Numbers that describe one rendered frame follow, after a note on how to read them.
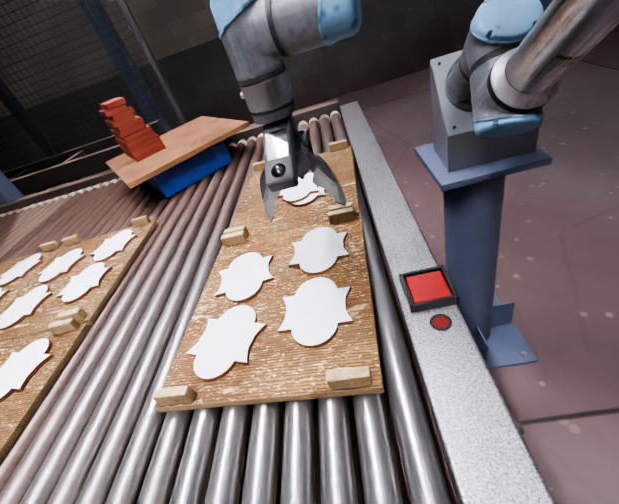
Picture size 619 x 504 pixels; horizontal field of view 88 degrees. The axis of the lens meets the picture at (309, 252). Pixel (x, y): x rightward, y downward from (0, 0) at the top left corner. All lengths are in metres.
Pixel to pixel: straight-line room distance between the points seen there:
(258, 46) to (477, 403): 0.53
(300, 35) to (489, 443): 0.54
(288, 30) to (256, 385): 0.48
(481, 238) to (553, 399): 0.68
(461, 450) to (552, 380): 1.16
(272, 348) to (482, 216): 0.78
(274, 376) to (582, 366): 1.34
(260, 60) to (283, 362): 0.44
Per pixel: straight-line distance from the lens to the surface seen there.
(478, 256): 1.20
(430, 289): 0.56
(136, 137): 1.46
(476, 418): 0.47
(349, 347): 0.50
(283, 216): 0.83
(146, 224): 1.16
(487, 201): 1.08
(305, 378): 0.49
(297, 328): 0.53
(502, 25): 0.80
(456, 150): 0.97
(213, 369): 0.56
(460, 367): 0.50
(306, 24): 0.49
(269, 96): 0.52
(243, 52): 0.52
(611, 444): 1.53
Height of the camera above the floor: 1.34
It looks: 37 degrees down
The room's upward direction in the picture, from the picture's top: 21 degrees counter-clockwise
